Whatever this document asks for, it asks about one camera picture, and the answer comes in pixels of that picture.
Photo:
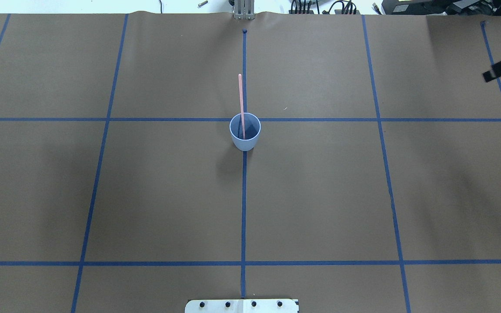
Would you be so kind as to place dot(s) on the blue cup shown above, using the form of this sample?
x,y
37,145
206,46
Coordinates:
x,y
245,131

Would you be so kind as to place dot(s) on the pink chopstick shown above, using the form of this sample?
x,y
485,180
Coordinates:
x,y
241,106

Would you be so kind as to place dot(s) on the aluminium frame post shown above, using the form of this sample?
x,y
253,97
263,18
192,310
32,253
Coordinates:
x,y
243,9

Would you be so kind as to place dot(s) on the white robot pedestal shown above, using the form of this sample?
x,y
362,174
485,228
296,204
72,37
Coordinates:
x,y
243,306

